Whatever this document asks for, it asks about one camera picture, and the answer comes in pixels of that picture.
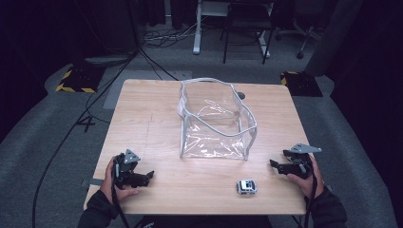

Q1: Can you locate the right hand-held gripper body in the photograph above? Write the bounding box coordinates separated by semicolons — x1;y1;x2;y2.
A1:
278;142;323;181

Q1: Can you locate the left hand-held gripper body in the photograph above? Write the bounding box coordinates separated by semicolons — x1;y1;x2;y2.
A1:
112;148;150;190

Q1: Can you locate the small white toy car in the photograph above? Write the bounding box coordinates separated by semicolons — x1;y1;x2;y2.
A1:
236;179;259;195

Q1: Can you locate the clear plastic zipper bag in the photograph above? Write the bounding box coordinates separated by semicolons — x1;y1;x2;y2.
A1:
176;77;259;162

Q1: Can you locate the person's left hand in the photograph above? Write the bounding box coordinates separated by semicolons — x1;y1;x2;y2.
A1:
100;156;141;205

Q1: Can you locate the person's right hand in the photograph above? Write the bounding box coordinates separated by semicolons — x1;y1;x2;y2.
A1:
286;155;325;200

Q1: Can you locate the grey tape strip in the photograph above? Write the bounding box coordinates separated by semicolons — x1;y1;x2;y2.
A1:
80;178;105;188

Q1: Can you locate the small striped black stand base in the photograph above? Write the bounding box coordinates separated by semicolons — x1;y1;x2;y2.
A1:
279;70;324;98

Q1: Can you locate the large striped black stand base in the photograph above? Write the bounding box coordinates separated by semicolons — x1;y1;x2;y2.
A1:
54;64;106;95

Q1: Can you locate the office swivel chair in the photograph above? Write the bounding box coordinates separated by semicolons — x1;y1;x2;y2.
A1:
275;6;322;60

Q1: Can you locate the grey curtain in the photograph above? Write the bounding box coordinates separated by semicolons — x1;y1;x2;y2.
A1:
303;0;364;78

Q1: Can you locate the black metal chair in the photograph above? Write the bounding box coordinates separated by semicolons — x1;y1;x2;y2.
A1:
220;0;276;66

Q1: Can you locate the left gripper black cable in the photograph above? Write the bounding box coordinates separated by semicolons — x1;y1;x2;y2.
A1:
110;160;131;228

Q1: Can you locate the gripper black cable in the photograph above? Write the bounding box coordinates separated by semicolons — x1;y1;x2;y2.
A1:
303;162;318;228
110;160;131;228

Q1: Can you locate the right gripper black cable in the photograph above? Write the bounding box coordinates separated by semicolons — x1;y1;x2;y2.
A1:
303;162;318;228

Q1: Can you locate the long black floor cable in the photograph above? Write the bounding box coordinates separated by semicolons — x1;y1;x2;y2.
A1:
30;50;139;228

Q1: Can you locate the bundle of floor cables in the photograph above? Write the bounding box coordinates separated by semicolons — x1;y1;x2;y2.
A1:
142;18;203;49

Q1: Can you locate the white desk frame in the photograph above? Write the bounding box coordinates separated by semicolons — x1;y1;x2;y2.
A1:
192;0;272;59

